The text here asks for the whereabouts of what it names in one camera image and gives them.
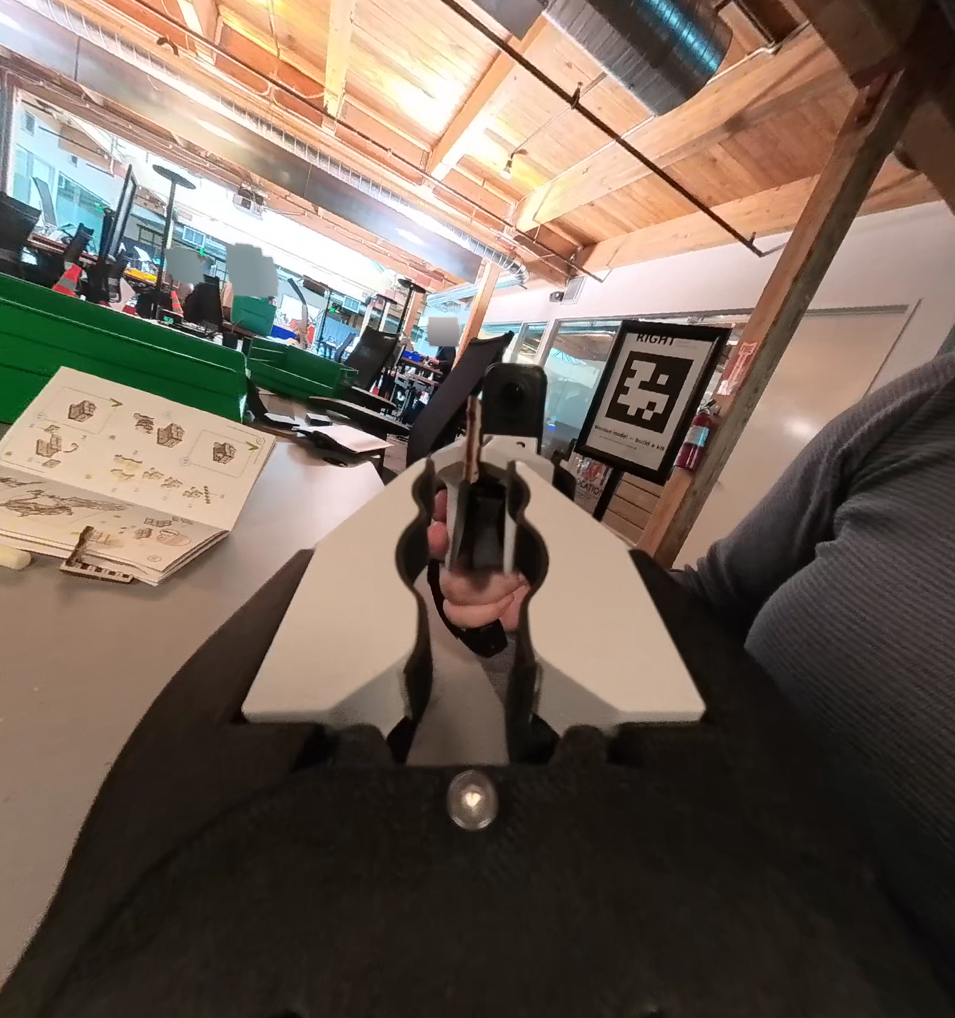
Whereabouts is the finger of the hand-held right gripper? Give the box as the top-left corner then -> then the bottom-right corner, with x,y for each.
485,476 -> 520,575
446,473 -> 487,574

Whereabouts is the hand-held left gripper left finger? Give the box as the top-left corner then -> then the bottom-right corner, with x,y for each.
240,457 -> 440,742

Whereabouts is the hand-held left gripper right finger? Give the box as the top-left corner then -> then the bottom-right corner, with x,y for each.
503,457 -> 706,741

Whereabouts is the wavy wooden model part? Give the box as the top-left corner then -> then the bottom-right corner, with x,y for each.
460,396 -> 487,488

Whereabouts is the toothed wooden model part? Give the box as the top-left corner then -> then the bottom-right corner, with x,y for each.
60,525 -> 137,585

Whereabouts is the person's right forearm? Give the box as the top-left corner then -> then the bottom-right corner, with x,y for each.
668,342 -> 955,1018

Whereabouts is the person's right hand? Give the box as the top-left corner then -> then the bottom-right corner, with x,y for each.
427,489 -> 532,635

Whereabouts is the framed marker sign on stand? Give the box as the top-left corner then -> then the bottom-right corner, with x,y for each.
574,320 -> 733,518

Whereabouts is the red fire extinguisher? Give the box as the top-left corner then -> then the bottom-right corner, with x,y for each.
675,401 -> 721,472

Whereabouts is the low green bin stack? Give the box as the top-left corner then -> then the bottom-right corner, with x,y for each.
247,334 -> 359,399

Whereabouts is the instruction booklet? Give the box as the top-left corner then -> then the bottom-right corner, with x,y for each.
0,366 -> 277,587

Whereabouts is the tall green bin stack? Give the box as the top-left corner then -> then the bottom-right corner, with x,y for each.
0,270 -> 250,424

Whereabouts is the wooden support post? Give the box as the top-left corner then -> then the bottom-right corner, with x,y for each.
656,64 -> 924,567

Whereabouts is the dark spiral ventilation duct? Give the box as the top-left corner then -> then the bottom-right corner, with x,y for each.
549,0 -> 733,116

